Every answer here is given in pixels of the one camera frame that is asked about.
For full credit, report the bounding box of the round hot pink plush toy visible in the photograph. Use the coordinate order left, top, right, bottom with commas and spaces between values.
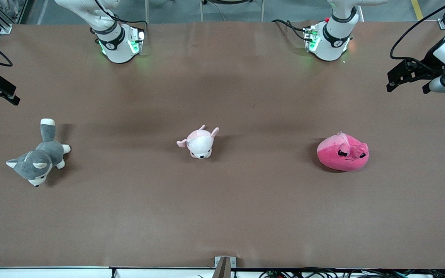
317, 132, 370, 172

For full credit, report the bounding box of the grey white plush husky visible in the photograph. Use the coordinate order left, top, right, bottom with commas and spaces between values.
6, 119, 71, 187

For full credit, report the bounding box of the pale pink plush dog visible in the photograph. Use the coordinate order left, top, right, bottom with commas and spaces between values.
177, 124, 220, 159

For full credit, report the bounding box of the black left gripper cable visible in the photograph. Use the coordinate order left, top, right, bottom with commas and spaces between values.
391, 0, 445, 74

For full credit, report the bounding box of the black arm base cable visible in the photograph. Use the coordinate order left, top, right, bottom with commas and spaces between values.
95, 0, 148, 37
272, 19, 309, 41

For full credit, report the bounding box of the black cable bundle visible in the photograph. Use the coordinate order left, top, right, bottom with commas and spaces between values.
259, 267, 445, 278

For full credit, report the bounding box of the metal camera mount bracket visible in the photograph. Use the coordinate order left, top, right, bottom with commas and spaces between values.
214, 256, 236, 278

